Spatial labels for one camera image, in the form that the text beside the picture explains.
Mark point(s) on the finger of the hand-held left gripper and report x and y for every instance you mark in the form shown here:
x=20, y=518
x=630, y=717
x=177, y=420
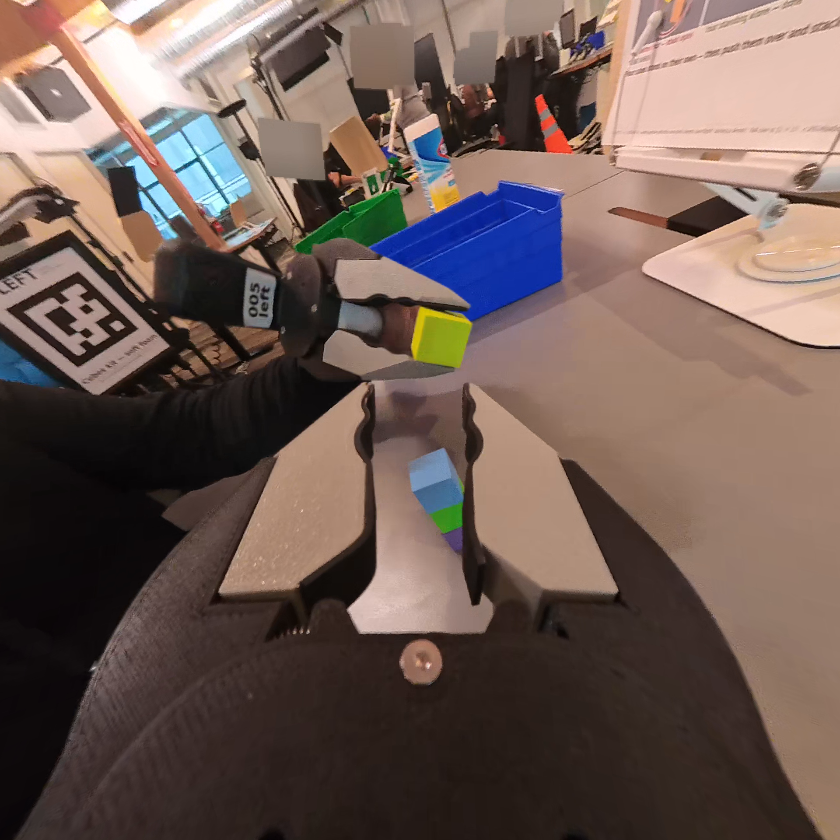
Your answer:
x=380, y=282
x=358, y=358

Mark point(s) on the white wipes canister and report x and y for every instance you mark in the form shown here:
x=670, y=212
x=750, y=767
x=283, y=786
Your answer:
x=430, y=164

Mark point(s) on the purple foam cube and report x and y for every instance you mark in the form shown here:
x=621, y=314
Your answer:
x=454, y=539

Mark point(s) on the yellow-green foam cube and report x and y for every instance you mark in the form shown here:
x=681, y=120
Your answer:
x=441, y=338

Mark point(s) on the tan cardboard panel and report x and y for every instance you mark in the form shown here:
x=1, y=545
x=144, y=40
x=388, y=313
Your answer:
x=358, y=148

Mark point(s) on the green foam cube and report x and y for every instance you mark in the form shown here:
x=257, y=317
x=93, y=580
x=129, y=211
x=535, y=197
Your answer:
x=449, y=517

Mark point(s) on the person's left hand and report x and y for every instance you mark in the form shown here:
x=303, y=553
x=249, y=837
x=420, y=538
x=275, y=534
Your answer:
x=397, y=331

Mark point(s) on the orange traffic cone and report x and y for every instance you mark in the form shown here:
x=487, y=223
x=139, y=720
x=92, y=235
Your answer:
x=551, y=128

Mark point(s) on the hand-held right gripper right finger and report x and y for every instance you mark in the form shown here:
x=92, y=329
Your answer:
x=531, y=518

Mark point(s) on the green plastic bin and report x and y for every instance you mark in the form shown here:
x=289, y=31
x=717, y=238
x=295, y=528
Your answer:
x=358, y=226

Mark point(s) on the large window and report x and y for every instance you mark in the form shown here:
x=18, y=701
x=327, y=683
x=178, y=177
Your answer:
x=184, y=164

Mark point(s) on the light blue foam cube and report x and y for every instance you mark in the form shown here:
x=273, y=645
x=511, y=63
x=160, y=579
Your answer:
x=434, y=479

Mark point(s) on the black wall box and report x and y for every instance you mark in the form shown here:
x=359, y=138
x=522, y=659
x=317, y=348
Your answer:
x=52, y=92

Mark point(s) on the wooden post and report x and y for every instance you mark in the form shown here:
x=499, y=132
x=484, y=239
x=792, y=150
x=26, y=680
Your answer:
x=131, y=131

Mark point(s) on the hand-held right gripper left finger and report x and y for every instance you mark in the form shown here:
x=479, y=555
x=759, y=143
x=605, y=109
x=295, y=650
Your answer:
x=308, y=499

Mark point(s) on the blue plastic bin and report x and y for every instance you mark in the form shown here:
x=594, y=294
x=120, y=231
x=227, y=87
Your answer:
x=479, y=256

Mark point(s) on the black studio light panel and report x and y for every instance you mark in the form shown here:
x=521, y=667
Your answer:
x=298, y=56

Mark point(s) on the white instruction sheet stand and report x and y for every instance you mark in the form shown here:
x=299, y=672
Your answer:
x=735, y=282

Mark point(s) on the light blue foam piece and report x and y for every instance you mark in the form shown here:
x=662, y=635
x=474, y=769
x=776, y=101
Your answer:
x=19, y=367

